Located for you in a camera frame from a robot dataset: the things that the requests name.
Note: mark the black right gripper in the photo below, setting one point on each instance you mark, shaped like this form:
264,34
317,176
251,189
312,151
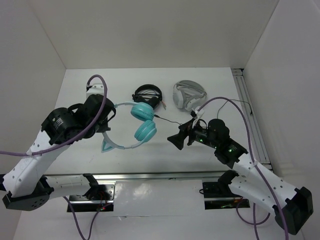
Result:
178,139

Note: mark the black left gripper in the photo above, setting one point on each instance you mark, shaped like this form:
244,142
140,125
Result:
104,126

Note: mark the teal cat ear headphones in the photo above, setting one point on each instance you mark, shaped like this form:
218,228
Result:
141,111

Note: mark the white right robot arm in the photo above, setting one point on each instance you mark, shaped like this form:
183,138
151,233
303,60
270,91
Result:
247,177

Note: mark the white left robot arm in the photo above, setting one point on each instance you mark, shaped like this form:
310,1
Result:
26,185

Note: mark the black headphones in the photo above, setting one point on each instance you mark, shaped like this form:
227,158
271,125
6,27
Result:
149,94

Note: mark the white gaming headset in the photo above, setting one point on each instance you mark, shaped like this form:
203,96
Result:
188,94

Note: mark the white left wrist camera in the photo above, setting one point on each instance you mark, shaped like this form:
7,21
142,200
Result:
95,92

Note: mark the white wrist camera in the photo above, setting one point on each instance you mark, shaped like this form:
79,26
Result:
196,114
95,92

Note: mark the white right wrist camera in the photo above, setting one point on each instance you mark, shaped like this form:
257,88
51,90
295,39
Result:
196,114

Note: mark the aluminium front rail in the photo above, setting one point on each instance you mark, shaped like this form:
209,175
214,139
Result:
140,176

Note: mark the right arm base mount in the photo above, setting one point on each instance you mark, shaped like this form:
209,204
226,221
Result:
217,194

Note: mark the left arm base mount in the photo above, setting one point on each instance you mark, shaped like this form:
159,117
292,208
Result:
100,197

